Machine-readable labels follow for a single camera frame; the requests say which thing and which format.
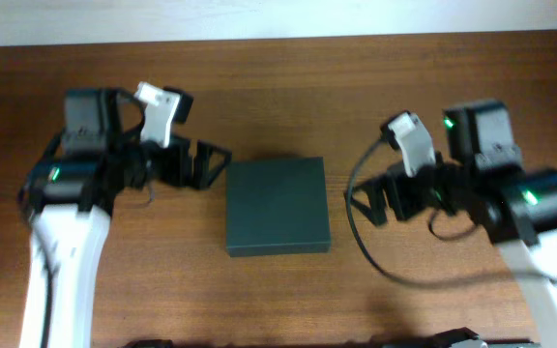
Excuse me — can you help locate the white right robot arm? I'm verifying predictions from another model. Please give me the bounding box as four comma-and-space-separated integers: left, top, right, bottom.
344, 100, 557, 347

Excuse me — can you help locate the black box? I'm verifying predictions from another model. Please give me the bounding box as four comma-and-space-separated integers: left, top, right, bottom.
226, 157, 332, 257

